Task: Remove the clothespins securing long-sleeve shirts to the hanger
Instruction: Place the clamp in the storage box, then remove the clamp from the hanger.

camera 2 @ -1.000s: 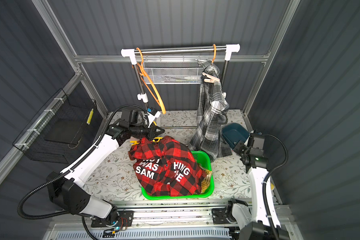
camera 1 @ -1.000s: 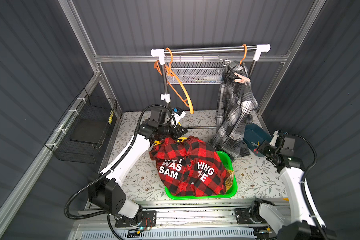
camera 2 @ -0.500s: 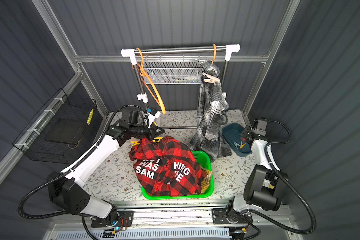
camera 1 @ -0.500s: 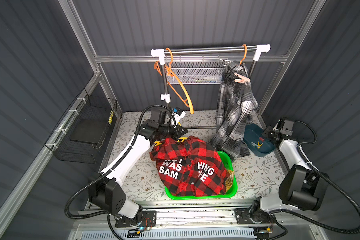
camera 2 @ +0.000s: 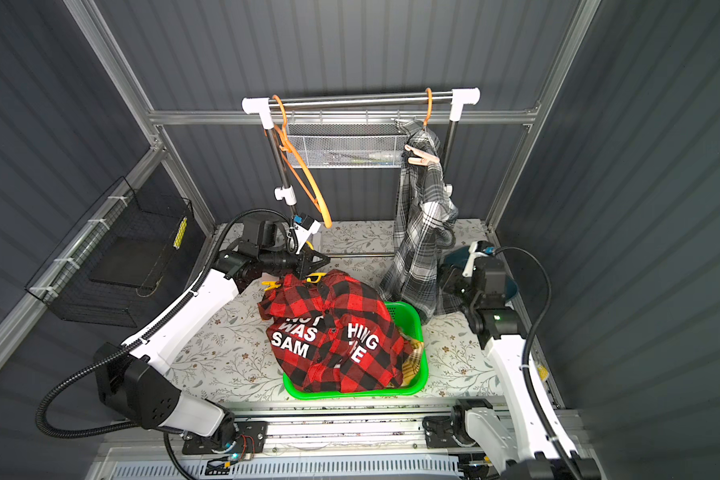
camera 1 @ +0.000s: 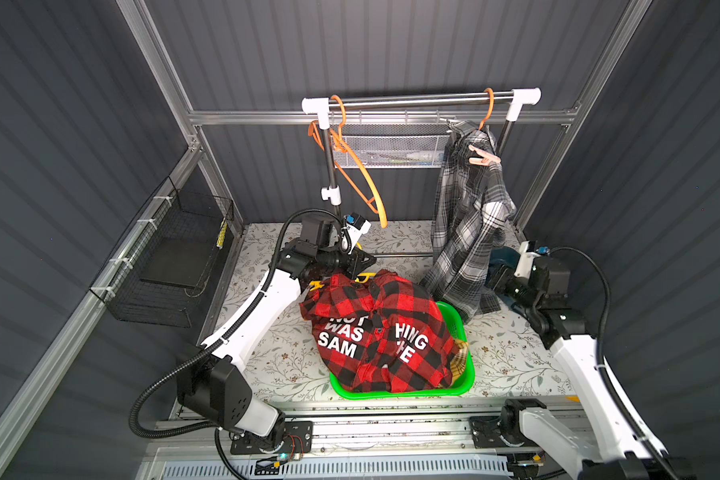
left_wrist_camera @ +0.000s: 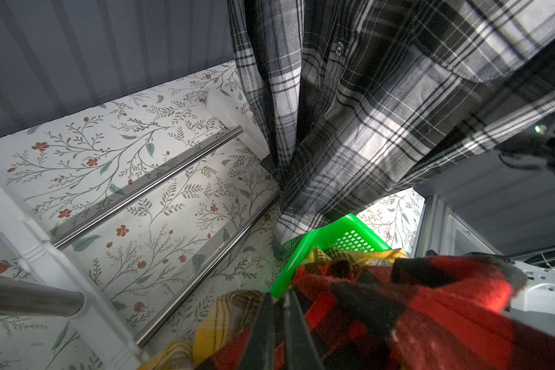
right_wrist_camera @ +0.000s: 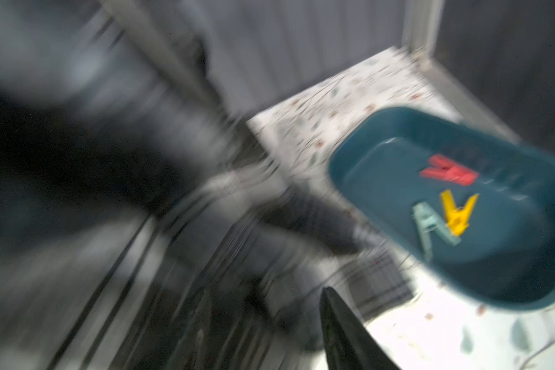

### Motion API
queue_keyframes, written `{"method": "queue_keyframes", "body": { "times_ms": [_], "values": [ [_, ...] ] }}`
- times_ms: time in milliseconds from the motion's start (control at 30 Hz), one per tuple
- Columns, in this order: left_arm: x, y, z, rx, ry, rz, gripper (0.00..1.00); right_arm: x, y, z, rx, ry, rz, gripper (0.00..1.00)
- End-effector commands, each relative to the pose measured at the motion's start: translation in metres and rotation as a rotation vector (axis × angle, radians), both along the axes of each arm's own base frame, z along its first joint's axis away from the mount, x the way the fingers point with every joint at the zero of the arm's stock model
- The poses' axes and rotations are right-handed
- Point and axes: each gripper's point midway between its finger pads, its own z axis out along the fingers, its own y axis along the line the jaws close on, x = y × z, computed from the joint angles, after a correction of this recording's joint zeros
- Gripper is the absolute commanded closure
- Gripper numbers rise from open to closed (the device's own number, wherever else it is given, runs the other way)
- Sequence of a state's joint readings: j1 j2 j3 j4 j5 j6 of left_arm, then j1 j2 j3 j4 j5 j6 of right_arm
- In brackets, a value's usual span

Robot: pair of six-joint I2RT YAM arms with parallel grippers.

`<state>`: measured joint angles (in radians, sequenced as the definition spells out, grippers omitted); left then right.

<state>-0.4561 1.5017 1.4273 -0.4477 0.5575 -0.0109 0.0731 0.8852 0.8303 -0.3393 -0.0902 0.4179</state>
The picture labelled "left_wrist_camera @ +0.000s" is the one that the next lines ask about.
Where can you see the floral table mat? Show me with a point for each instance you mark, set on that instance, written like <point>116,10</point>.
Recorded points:
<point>143,208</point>

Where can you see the steel clothes rack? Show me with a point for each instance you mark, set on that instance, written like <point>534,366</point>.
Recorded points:
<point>120,222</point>

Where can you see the red black plaid shirt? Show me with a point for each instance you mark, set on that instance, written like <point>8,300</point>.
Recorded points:
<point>435,312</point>

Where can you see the green perforated plastic tray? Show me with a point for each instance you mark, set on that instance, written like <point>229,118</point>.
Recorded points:
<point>348,233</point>

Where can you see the grey plaid long-sleeve shirt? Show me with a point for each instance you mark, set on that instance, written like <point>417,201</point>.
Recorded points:
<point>358,100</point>

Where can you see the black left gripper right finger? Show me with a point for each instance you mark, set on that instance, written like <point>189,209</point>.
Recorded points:
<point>301,352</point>

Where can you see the yellow plaid long-sleeve shirt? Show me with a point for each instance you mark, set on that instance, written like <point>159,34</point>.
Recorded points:
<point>236,310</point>

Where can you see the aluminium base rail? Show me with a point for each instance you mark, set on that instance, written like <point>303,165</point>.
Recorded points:
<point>443,231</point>

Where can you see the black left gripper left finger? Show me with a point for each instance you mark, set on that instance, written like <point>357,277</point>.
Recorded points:
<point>259,352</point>

